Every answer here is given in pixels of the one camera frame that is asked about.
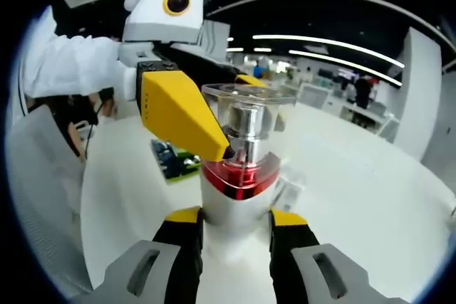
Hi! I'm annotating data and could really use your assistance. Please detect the white mesh office chair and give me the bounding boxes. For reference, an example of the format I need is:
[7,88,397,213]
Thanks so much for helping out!
[5,104,95,300]

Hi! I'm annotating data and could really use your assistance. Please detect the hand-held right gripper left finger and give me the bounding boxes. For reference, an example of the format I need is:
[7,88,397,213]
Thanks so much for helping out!
[71,206,204,304]

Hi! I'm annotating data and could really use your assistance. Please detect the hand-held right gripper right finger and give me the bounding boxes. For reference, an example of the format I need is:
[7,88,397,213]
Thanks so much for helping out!
[269,207,409,304]

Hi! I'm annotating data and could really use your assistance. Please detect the red collar skincare pump bottle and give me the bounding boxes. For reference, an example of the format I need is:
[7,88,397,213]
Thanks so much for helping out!
[198,82,299,227]

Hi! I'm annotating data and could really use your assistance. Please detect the small white skincare bottle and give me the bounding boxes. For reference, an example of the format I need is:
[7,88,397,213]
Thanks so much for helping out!
[272,172,309,214]

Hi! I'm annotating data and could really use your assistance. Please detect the ceiling light strip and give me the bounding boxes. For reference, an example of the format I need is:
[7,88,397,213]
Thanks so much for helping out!
[288,49,403,87]
[252,34,406,69]

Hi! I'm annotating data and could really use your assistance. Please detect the white background office chair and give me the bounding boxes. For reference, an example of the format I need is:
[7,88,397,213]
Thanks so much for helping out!
[298,82,324,106]

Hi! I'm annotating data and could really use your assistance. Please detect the green black foil pouch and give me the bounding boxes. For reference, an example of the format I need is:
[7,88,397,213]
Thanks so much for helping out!
[149,138,203,184]

